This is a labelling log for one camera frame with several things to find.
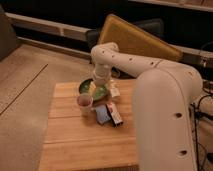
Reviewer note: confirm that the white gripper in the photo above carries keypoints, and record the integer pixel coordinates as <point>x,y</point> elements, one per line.
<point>100,80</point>

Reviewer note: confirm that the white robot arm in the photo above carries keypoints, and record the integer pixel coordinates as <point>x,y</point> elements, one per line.
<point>161,99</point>

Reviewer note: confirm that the white ceramic cup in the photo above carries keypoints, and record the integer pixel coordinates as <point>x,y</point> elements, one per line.
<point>85,102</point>

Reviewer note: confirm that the small white carton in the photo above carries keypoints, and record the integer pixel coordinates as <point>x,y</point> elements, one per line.
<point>114,91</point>

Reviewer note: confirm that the green plate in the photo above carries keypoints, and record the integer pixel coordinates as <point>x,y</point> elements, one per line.
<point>97,92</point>

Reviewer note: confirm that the blue small box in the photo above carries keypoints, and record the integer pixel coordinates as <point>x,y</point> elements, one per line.
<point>102,114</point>

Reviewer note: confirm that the yellow cushioned chair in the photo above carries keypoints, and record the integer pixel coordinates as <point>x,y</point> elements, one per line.
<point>140,38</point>

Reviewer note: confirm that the wooden table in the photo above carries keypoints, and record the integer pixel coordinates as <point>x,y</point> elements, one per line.
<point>75,143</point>

